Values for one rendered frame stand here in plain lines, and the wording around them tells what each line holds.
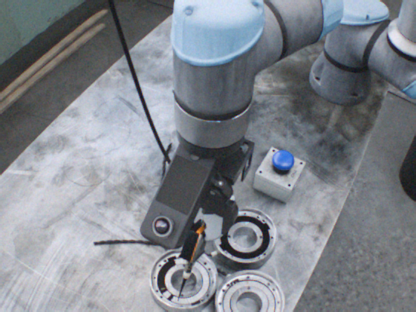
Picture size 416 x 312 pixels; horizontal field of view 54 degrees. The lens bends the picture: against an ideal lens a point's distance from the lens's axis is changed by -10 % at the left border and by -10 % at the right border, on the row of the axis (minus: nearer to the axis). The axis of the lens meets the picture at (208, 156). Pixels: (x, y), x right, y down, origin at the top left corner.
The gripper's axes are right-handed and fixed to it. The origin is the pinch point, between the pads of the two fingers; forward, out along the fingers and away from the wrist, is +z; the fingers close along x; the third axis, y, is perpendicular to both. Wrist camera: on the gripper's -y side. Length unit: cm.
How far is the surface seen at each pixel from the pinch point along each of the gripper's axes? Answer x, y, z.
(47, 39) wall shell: 152, 110, 89
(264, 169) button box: -2.2, 21.1, 8.7
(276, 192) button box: -5.7, 19.4, 11.3
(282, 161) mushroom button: -4.8, 22.0, 5.8
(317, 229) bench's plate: -15.1, 17.0, 13.2
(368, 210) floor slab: -35, 87, 93
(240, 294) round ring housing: -8.1, -1.4, 10.3
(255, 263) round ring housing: -8.0, 4.3, 9.8
